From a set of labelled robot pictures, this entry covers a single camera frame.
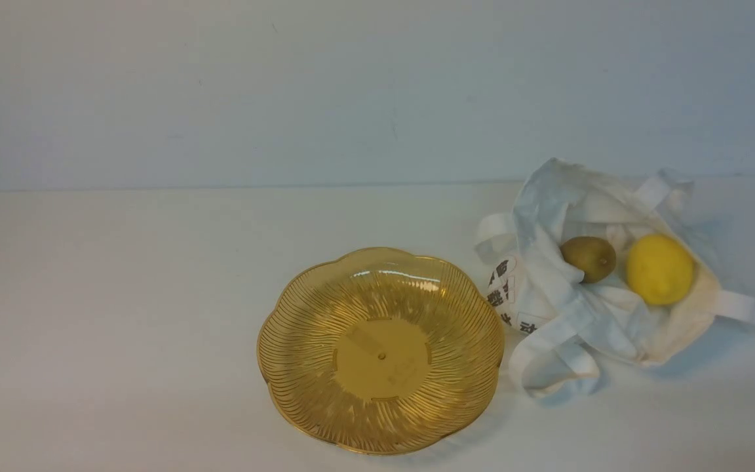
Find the gold transparent plastic plate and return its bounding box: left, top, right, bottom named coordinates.
left=256, top=247, right=505, bottom=455

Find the white canvas tote bag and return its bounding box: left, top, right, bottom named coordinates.
left=474, top=159, right=755, bottom=398

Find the brown kiwi fruit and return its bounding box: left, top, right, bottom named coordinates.
left=560, top=236, right=617, bottom=284

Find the yellow lemon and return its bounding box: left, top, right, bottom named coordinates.
left=625, top=233, right=696, bottom=307

